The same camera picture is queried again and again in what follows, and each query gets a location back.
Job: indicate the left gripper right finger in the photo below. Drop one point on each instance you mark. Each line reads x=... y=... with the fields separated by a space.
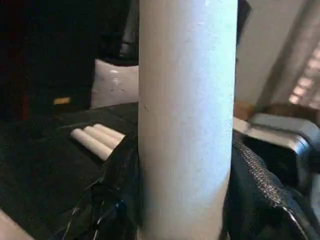
x=255 y=205

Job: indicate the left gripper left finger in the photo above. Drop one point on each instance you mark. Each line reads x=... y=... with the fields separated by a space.
x=115 y=200

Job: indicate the white plastic table leg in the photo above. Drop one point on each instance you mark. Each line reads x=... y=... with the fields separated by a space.
x=110 y=131
x=92 y=145
x=187 y=100
x=102 y=136

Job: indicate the small yellow label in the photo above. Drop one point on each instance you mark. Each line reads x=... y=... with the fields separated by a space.
x=62 y=100

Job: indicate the grey printed cushion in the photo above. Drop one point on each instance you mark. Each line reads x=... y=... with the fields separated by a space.
x=112 y=85

